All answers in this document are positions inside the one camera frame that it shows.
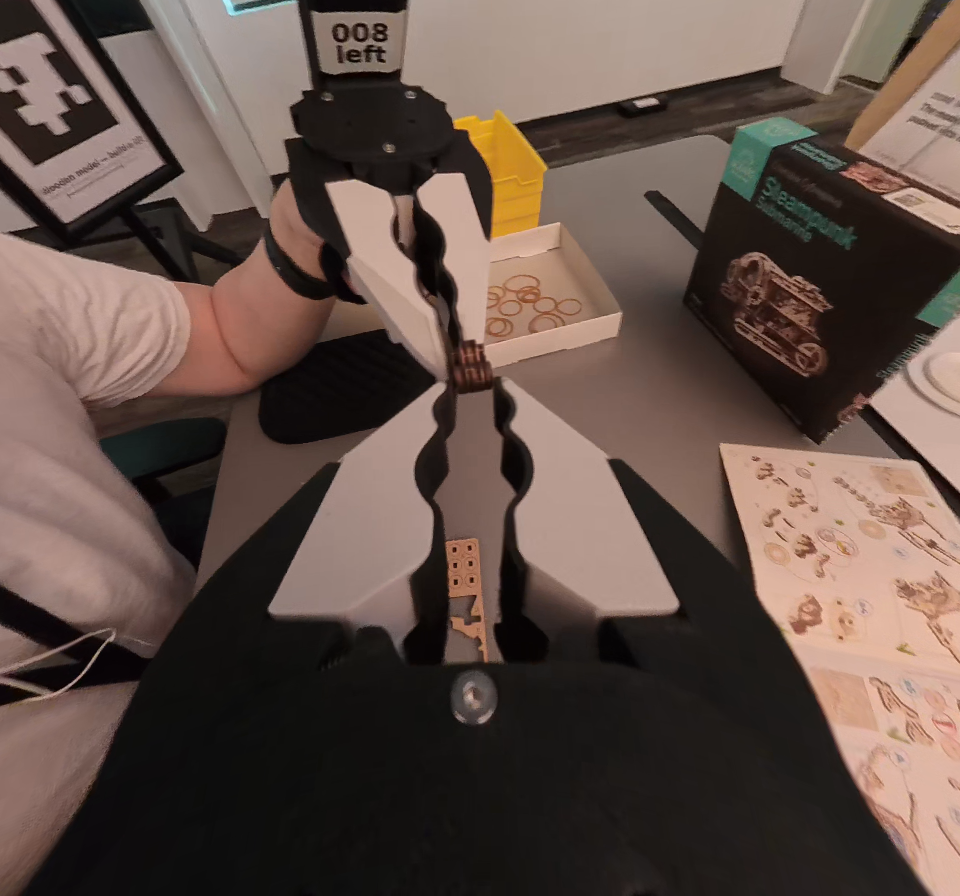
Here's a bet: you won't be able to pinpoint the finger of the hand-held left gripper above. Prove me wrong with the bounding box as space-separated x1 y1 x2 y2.
324 178 462 382
414 173 494 369

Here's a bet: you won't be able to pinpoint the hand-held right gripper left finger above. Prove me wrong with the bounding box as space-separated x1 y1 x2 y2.
267 383 460 647

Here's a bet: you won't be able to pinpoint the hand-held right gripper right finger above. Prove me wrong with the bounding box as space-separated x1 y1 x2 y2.
495 378 681 639

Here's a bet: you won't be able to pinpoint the small dark wooden gear part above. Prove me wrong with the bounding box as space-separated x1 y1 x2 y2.
450 341 494 394

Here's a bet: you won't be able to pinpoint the person's left forearm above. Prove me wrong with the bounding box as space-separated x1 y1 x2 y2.
212 266 342 396

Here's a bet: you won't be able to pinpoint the black model kit box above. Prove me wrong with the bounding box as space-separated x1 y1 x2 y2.
682 118 960 447

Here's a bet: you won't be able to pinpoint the person's left hand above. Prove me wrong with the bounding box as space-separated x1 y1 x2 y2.
268 177 331 267

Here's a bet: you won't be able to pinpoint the pile of tan rubber bands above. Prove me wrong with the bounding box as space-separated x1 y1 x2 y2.
486 275 585 338

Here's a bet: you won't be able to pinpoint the nested yellow plastic bins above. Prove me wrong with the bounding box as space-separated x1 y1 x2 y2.
452 110 549 239

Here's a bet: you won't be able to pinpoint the laser-cut wooden part sheet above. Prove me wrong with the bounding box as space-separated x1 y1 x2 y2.
446 536 490 664

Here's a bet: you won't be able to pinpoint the white cardboard tray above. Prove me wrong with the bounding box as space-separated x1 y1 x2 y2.
480 223 624 349

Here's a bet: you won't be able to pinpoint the black easel stand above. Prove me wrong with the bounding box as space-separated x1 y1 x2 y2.
112 198 245 285

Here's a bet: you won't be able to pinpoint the black flat strip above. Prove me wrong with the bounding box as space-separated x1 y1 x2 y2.
645 191 706 248

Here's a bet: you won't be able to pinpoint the illustrated assembly booklet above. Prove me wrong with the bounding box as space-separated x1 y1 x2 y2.
718 443 960 896

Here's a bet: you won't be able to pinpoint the white t-shirt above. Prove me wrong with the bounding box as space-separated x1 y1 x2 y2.
0 232 198 896

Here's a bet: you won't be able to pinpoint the framed black white marker sign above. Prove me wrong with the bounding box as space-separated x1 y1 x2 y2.
0 0 185 240

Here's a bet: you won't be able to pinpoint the white paper sheet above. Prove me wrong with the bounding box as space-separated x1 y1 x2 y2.
870 318 960 495

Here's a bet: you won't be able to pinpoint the white round plate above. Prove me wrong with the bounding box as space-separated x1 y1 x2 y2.
906 350 960 417

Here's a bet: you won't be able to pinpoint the white cord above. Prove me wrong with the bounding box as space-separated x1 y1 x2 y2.
0 629 117 698

